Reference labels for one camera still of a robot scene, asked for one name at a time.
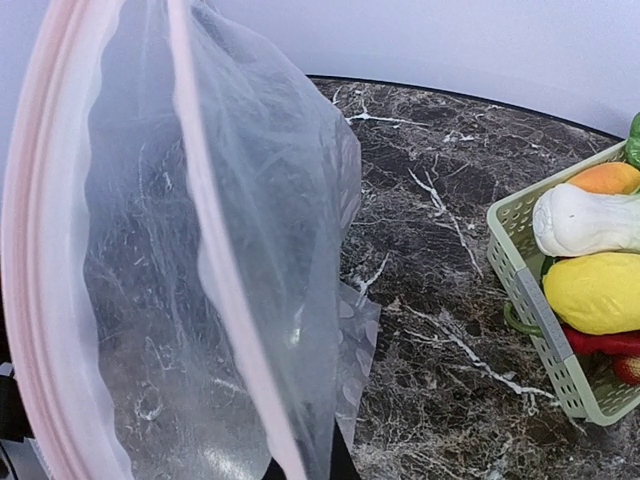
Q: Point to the bok choy toy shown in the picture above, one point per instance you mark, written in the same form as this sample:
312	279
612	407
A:
570	222

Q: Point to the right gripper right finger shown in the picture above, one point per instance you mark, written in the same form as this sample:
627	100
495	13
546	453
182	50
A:
340	464

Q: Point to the red chili pepper toy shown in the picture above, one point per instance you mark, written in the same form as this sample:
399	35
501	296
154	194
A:
626	343

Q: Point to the yellow lemon toy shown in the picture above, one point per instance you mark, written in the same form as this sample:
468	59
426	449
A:
596	294

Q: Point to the green bell pepper toy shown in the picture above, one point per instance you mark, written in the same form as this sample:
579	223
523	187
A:
632	145

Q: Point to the pale green plastic basket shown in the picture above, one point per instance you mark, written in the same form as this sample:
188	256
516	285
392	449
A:
513	254

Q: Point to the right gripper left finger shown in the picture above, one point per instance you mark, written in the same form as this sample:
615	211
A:
15	424

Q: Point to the clear zip top bag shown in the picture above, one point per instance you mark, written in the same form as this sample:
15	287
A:
176	195

